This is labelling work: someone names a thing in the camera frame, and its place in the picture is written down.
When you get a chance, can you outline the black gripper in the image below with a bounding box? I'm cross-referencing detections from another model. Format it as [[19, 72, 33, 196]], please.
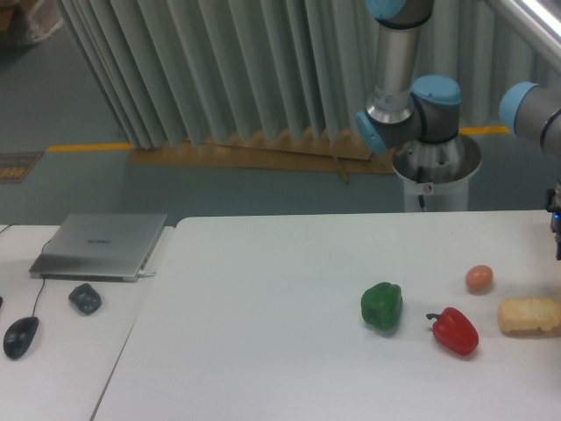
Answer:
[[544, 188, 561, 260]]

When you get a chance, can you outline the black computer mouse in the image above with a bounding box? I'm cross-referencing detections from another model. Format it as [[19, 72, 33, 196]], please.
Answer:
[[3, 316, 39, 360]]

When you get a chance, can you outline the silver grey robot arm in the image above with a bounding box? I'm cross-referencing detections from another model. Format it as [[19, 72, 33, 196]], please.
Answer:
[[356, 1, 560, 187]]

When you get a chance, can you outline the red bell pepper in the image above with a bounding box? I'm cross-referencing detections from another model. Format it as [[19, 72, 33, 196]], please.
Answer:
[[426, 307, 479, 356]]

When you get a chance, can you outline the green bell pepper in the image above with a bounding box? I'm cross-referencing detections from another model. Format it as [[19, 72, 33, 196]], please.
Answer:
[[360, 282, 403, 332]]

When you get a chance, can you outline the brown egg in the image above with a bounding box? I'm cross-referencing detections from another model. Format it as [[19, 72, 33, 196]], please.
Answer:
[[465, 265, 494, 293]]

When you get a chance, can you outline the yellow bread loaf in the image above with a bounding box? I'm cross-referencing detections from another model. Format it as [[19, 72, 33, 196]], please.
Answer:
[[497, 296, 560, 337]]

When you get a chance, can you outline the brown cardboard sheet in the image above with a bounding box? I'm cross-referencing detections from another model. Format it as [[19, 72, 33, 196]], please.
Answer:
[[128, 128, 394, 183]]

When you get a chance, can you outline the grey pleated curtain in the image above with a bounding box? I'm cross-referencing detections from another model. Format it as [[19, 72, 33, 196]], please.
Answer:
[[58, 1, 560, 148]]

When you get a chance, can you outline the silver closed laptop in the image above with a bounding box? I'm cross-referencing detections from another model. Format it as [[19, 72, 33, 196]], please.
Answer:
[[29, 213, 167, 282]]

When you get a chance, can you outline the small black controller gadget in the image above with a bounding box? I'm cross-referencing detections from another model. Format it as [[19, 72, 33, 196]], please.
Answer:
[[68, 283, 103, 316]]

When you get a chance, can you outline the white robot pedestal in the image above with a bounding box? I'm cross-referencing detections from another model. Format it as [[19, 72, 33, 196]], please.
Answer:
[[392, 134, 481, 212]]

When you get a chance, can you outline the black mouse cable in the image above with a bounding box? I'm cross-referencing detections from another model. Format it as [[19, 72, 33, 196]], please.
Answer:
[[0, 223, 62, 318]]

